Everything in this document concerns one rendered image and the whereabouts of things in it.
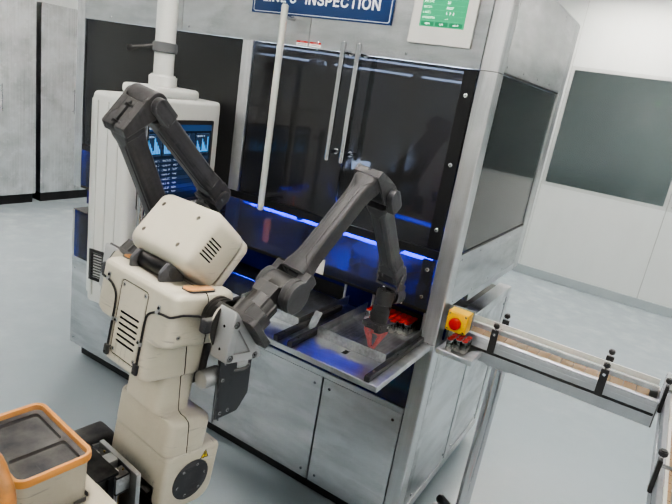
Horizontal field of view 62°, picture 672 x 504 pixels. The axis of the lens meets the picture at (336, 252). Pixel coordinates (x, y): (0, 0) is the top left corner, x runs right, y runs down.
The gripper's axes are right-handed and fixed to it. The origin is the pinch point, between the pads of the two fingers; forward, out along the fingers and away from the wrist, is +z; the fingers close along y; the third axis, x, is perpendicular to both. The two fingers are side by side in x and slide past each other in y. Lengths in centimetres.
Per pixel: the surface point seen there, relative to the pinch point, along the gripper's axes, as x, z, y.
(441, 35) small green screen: 8, -100, 9
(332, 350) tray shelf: 10.5, 4.1, -5.2
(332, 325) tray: 19.7, 0.8, 8.1
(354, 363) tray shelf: 1.1, 4.4, -7.0
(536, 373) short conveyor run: -45, -2, 36
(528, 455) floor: -40, 70, 145
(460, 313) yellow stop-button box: -18.2, -15.5, 22.9
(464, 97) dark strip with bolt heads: -3, -83, 13
